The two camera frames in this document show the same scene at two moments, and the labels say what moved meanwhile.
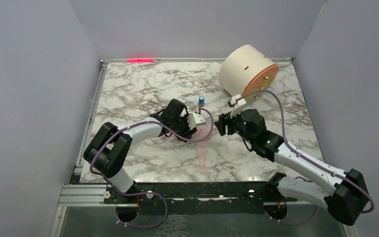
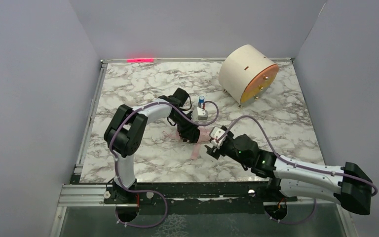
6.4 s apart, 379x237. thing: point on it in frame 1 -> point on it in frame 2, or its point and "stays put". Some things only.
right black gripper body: (228, 122) -> (218, 150)
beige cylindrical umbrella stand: (247, 70) stays put
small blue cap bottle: (201, 101) stays put
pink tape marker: (140, 60) stays put
